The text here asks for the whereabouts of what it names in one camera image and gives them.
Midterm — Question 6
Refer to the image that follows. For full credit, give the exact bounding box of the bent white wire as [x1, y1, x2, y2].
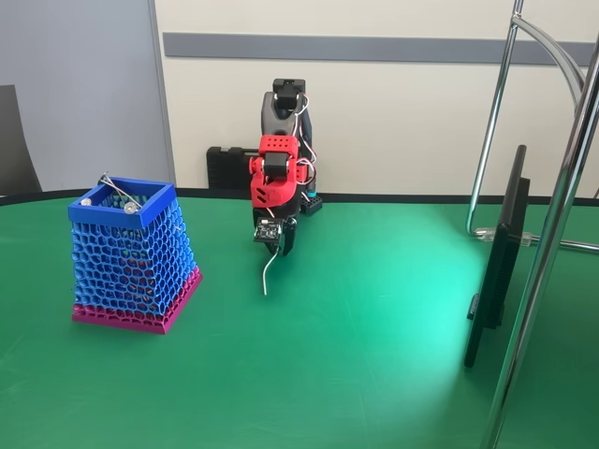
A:
[261, 249, 282, 297]

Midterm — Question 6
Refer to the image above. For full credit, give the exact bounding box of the blue and magenta mesh basket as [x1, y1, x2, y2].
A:
[67, 176, 204, 336]

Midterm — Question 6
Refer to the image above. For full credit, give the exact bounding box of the black studded base block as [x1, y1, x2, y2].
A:
[299, 193, 326, 217]

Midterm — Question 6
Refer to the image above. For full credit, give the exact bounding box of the black plastic tool case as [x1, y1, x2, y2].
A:
[206, 145, 261, 191]

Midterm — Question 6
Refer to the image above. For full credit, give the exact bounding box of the green table cloth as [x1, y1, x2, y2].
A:
[0, 187, 599, 449]

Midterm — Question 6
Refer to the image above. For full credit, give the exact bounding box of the black flat monitor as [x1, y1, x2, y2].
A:
[462, 144, 533, 370]

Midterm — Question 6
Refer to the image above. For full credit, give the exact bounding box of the chrome tube stand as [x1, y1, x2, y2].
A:
[464, 0, 599, 449]

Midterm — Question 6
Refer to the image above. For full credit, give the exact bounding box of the dark chair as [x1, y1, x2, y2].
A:
[0, 84, 44, 197]

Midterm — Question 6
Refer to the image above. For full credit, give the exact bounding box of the small camera circuit board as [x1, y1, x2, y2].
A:
[253, 216, 284, 245]

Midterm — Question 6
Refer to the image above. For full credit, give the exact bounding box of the white and red servo cable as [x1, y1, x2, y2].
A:
[293, 92, 320, 184]

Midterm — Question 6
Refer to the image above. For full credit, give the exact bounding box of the grey wall rail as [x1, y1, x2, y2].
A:
[162, 31, 599, 67]

